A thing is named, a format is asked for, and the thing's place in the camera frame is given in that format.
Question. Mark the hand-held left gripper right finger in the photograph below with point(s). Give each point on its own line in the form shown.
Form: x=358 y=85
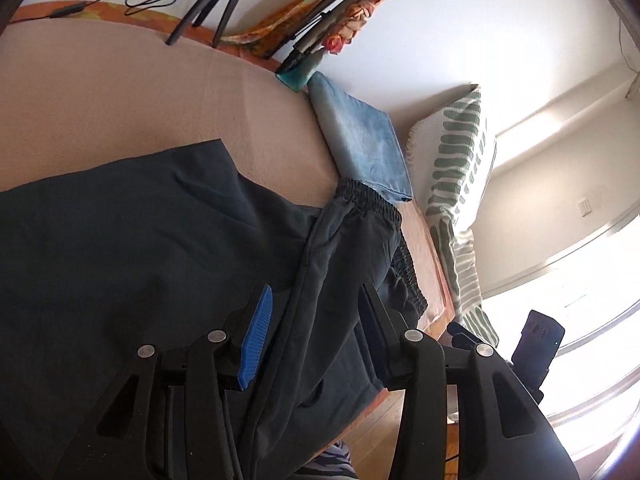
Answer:
x=374 y=332

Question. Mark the wall light switch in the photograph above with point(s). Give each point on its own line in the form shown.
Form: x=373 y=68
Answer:
x=584 y=207

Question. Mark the person's striped clothing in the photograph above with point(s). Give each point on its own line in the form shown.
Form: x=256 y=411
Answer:
x=332 y=462

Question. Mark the black tripod stand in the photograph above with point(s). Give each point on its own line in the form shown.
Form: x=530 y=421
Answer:
x=227 y=5

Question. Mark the window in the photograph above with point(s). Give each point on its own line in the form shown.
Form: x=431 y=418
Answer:
x=590 y=285

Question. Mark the dark grey pants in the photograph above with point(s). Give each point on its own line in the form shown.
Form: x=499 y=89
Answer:
x=125 y=260

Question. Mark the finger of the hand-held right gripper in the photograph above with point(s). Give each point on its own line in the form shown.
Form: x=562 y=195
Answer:
x=462 y=332

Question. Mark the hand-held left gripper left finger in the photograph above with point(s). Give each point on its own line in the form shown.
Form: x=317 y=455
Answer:
x=255 y=332

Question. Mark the orange patterned scarf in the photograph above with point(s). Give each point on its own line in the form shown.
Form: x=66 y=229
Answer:
x=280 y=20

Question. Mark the orange floral mattress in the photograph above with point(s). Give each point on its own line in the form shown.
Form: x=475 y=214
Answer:
x=150 y=17

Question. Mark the folded blue jeans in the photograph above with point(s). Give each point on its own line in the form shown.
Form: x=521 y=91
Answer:
x=360 y=135

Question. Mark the silver tripod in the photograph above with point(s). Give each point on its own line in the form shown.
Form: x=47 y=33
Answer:
x=325 y=20

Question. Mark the teal cloth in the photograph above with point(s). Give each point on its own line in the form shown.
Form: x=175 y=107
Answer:
x=296 y=77

